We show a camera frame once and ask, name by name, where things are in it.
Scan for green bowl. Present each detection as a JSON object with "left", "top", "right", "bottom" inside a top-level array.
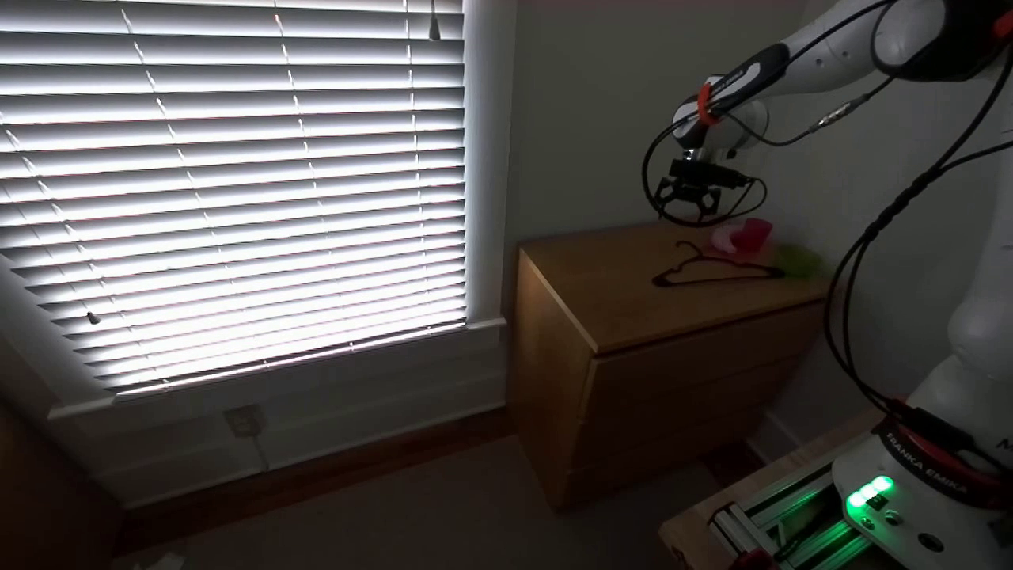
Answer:
[{"left": 771, "top": 245, "right": 826, "bottom": 284}]

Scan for white window blinds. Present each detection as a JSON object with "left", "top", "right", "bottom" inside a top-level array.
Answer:
[{"left": 0, "top": 0, "right": 475, "bottom": 396}]

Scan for white wall outlet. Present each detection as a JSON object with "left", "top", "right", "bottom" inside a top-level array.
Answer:
[{"left": 222, "top": 402, "right": 270, "bottom": 445}]

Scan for black wrist loop cable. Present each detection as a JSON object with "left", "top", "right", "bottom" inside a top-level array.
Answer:
[{"left": 640, "top": 106, "right": 771, "bottom": 227}]

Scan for wooden robot mounting table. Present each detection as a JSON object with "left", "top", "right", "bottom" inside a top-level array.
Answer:
[{"left": 659, "top": 406, "right": 1013, "bottom": 570}]

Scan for red plastic cup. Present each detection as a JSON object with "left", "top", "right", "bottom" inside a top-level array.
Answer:
[{"left": 726, "top": 216, "right": 780, "bottom": 260}]

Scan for large light wooden dresser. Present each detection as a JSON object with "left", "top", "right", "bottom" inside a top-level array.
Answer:
[{"left": 514, "top": 218, "right": 831, "bottom": 518}]

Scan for long black arm cable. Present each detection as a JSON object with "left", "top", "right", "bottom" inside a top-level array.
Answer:
[{"left": 821, "top": 41, "right": 1013, "bottom": 436}]

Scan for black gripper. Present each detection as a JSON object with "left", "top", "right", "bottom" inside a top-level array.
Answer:
[{"left": 651, "top": 157, "right": 746, "bottom": 224}]

